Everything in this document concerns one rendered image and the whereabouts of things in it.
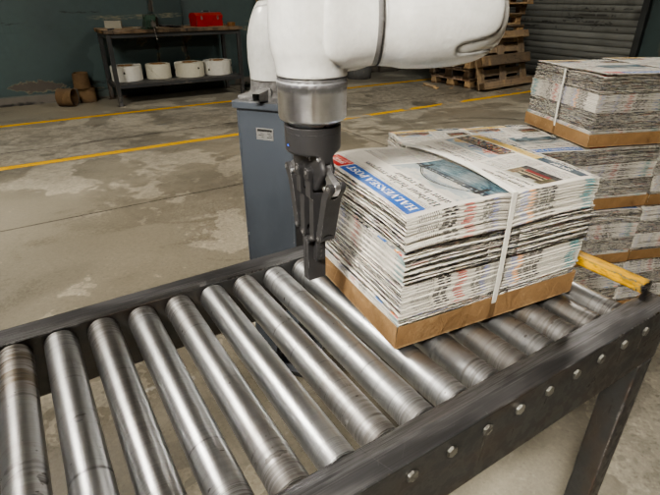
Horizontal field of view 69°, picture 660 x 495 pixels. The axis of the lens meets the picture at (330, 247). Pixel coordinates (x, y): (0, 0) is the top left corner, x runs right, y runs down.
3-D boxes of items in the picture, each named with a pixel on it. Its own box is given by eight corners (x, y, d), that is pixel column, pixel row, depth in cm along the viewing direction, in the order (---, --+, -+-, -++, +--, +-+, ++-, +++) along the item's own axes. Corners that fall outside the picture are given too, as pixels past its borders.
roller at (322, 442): (224, 300, 95) (221, 278, 93) (363, 479, 60) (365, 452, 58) (199, 307, 93) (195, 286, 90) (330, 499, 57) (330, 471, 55)
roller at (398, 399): (282, 281, 101) (281, 260, 99) (441, 434, 66) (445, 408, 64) (260, 288, 99) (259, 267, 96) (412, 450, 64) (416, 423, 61)
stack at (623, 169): (375, 311, 220) (385, 130, 182) (600, 284, 241) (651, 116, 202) (404, 368, 187) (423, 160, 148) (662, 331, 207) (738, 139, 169)
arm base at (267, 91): (229, 102, 143) (227, 82, 140) (264, 90, 161) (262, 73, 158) (285, 107, 137) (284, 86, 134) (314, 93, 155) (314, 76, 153)
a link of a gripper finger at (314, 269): (322, 233, 72) (325, 235, 71) (323, 273, 75) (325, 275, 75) (305, 238, 71) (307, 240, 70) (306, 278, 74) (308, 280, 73)
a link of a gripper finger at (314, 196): (326, 162, 67) (332, 164, 66) (328, 235, 72) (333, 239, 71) (302, 167, 65) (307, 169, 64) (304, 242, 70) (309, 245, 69)
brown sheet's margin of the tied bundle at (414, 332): (384, 248, 102) (385, 230, 100) (477, 323, 79) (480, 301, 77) (315, 265, 96) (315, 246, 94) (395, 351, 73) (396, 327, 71)
